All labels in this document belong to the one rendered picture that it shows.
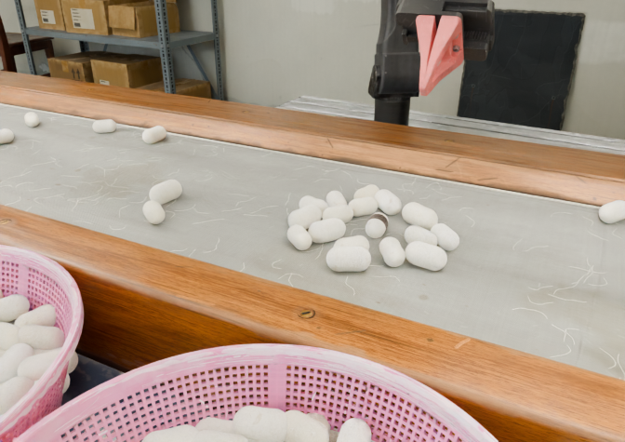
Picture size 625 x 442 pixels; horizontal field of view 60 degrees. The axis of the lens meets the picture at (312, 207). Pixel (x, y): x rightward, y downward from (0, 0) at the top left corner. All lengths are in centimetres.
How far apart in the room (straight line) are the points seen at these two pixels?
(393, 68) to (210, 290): 62
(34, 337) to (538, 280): 39
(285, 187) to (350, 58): 221
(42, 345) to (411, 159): 44
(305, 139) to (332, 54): 213
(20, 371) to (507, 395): 30
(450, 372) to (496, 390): 3
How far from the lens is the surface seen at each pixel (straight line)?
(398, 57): 94
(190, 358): 34
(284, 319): 37
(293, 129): 74
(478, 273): 48
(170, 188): 59
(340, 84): 285
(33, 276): 48
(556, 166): 67
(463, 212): 58
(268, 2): 300
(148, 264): 44
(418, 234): 49
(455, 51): 64
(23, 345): 43
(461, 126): 112
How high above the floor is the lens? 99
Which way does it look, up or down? 26 degrees down
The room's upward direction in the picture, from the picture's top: straight up
